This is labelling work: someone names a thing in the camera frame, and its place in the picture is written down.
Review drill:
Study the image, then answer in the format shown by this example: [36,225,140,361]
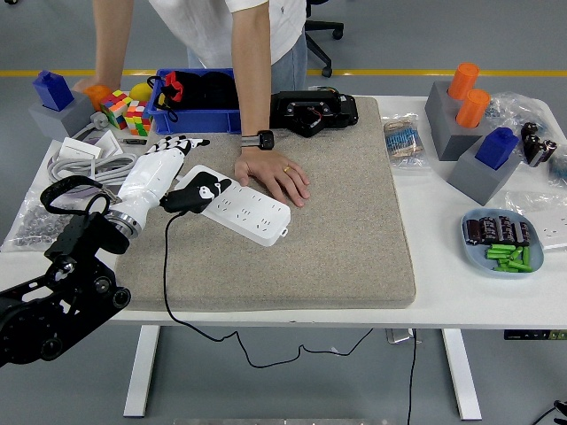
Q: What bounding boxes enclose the white power strip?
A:
[175,164,292,248]

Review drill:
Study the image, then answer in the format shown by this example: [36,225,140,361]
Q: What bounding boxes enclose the crumpled clear plastic bag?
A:
[485,90,557,133]

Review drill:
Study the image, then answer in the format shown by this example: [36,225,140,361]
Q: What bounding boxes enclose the person's right hand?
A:
[70,77,120,94]

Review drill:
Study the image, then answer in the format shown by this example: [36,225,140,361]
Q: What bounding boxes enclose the black wrist watch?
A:
[240,129,276,151]

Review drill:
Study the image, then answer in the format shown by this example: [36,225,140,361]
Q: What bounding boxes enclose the white table leg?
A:
[122,325,160,418]
[441,328,483,421]

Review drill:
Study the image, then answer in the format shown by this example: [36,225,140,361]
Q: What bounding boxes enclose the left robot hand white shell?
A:
[115,134,233,222]

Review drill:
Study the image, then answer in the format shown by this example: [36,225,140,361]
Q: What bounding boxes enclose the blue house-shaped block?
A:
[474,127,520,172]
[32,69,75,112]

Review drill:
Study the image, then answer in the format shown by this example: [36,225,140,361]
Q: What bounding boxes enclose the person's left hand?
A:
[233,146,311,208]

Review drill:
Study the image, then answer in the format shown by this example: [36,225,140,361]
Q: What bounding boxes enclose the flat clear plastic bag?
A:
[503,190,567,252]

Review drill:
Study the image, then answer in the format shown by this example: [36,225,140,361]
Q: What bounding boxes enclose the black plug adapter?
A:
[176,171,222,215]

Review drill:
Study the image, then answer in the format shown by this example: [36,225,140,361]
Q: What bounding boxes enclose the blue plastic bin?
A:
[145,67,244,135]

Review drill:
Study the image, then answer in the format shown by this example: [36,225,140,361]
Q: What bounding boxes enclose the black round pouch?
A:
[198,70,237,110]

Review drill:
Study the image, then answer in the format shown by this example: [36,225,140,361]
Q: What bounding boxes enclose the clear bag of resistors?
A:
[380,112,431,170]

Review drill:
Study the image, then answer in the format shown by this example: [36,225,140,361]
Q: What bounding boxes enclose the grey power strip cable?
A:
[46,123,139,186]

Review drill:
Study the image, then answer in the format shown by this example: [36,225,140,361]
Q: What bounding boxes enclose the grey double-slot holder block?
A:
[423,81,493,162]

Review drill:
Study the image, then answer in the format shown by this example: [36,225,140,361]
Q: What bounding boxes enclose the black hanging cable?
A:
[405,328,418,425]

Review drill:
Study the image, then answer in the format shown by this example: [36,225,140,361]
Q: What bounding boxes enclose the white socket panel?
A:
[536,217,567,251]

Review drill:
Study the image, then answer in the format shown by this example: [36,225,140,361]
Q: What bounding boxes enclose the grey single-slot holder block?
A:
[446,139,524,207]
[28,90,97,142]

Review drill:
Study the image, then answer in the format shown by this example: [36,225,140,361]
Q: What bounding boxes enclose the black mechanical device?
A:
[268,89,360,138]

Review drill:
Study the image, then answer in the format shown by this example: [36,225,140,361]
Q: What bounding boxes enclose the thin black adapter cord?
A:
[162,211,374,369]

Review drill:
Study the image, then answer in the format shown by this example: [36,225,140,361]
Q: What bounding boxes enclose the colourful puzzle cube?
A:
[98,89,133,130]
[123,99,154,136]

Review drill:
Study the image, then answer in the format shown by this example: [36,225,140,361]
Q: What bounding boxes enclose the black pouch red lining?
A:
[145,69,205,123]

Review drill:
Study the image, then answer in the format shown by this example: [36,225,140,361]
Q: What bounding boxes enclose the black office chair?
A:
[304,0,345,79]

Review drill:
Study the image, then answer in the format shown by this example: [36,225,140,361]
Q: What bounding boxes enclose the orange cylinder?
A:
[454,89,492,129]
[447,62,481,102]

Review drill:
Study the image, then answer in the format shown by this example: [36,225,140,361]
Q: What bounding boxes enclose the light blue plate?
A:
[460,207,545,279]

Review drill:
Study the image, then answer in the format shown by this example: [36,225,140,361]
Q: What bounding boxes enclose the clear bag of screws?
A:
[2,189,76,253]

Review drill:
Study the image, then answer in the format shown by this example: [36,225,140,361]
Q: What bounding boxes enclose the person's torso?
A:
[148,0,309,93]

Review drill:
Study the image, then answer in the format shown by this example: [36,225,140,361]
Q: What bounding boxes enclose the white card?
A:
[94,129,125,157]

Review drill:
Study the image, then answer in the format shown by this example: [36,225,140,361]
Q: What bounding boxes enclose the grey metal bracket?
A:
[384,328,416,344]

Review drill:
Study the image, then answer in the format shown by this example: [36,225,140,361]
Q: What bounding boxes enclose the clear bag blue parts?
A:
[547,151,567,188]

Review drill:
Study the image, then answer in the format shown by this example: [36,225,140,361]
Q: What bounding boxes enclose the black table height controller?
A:
[503,329,567,342]

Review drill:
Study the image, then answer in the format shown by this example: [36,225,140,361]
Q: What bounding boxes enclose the grey-brown mat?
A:
[113,96,417,313]

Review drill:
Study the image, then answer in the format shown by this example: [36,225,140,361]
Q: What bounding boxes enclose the small white box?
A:
[58,136,104,160]

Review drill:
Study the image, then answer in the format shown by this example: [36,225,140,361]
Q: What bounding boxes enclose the yellow ball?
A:
[128,81,154,103]

